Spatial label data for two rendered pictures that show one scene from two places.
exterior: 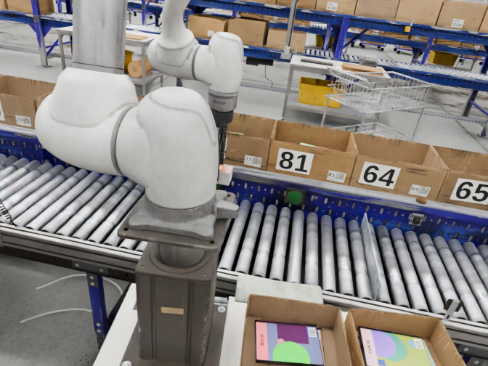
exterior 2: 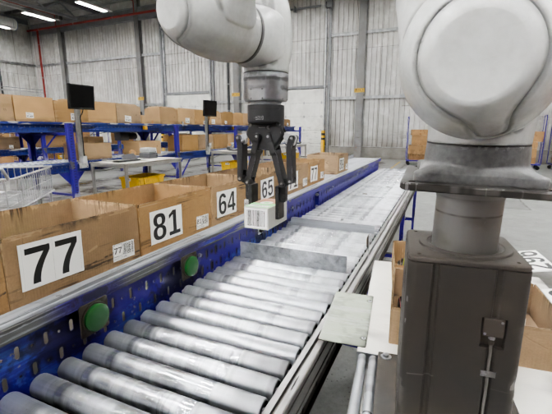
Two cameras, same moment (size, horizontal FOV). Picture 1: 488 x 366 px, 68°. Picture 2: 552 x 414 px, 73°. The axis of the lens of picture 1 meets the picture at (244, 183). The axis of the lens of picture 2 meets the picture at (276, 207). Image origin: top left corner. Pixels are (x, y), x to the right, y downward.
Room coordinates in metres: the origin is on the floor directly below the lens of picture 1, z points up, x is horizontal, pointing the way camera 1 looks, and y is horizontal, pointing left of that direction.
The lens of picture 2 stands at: (0.81, 0.83, 1.28)
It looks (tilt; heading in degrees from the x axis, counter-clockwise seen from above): 12 degrees down; 288
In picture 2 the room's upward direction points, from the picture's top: straight up
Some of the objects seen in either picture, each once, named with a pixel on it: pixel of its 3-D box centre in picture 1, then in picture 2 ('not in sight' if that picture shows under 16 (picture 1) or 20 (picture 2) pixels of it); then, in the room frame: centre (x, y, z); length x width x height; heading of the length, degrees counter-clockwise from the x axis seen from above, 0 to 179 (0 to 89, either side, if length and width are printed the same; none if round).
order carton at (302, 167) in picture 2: not in sight; (277, 177); (1.53, -1.48, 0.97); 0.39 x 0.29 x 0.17; 83
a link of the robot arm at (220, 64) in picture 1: (221, 61); (261, 30); (1.07, 0.11, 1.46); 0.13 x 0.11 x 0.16; 73
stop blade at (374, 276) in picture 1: (369, 251); (290, 259); (1.18, -0.54, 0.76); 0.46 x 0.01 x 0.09; 173
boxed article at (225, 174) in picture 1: (216, 173); (266, 213); (1.06, 0.10, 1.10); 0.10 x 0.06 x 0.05; 84
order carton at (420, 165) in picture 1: (391, 165); (209, 197); (1.62, -0.70, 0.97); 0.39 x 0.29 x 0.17; 83
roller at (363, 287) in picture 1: (358, 257); (287, 270); (1.19, -0.51, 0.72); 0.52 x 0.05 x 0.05; 173
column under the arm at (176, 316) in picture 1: (179, 296); (451, 328); (0.69, 0.13, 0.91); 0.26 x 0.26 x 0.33; 89
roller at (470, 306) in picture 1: (456, 277); (317, 243); (1.14, -0.90, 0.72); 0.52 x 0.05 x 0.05; 173
